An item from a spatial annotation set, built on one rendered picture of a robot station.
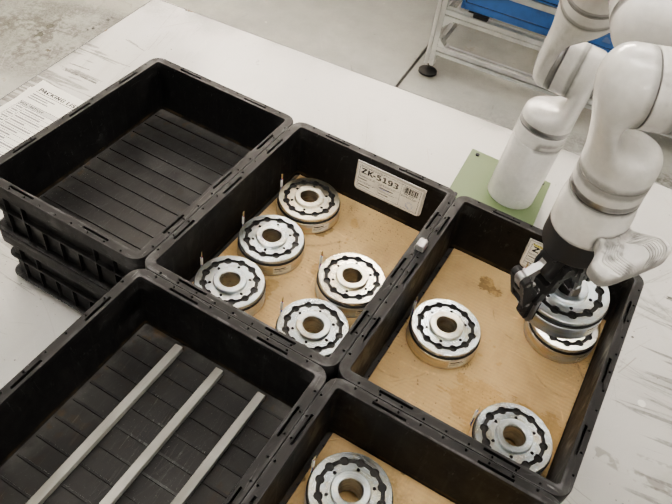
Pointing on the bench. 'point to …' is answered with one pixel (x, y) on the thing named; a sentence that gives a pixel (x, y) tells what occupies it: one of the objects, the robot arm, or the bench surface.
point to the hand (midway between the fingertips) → (544, 300)
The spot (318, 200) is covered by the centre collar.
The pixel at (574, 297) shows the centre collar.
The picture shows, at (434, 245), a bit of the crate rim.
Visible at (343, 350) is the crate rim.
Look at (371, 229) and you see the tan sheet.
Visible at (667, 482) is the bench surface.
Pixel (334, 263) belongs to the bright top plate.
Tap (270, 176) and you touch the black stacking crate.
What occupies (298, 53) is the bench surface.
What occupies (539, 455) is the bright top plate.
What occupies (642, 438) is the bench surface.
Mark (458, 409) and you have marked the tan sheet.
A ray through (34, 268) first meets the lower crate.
